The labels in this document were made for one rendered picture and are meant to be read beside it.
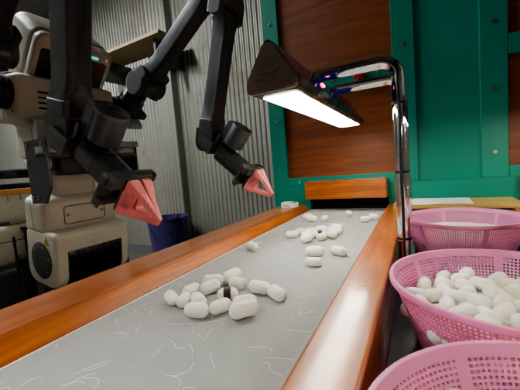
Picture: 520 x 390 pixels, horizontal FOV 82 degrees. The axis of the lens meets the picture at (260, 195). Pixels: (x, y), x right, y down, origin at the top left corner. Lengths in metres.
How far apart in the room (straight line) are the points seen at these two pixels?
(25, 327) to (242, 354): 0.27
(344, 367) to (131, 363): 0.21
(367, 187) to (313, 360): 0.91
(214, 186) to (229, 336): 2.90
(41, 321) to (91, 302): 0.06
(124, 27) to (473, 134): 3.90
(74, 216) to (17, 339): 0.59
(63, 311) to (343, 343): 0.36
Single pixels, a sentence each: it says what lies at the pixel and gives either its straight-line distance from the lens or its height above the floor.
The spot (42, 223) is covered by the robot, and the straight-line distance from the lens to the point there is 1.00.
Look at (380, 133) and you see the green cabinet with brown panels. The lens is 1.21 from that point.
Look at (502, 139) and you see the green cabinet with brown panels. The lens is 1.22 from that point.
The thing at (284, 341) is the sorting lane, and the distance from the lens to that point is 0.36.
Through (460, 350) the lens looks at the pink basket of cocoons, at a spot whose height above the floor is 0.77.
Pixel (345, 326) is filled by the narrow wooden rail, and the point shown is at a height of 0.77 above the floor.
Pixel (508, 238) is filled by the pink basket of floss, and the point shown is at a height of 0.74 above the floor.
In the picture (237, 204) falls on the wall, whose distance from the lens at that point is 3.09.
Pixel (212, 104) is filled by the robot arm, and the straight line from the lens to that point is 0.89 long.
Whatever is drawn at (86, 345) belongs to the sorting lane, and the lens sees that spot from 0.44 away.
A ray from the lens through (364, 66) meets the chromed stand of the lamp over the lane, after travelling 0.66.
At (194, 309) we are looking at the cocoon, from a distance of 0.42.
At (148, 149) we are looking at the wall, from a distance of 3.90.
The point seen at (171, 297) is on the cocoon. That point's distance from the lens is 0.48.
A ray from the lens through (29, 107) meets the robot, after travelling 1.00.
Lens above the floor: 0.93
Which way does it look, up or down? 5 degrees down
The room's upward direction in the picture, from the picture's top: 5 degrees counter-clockwise
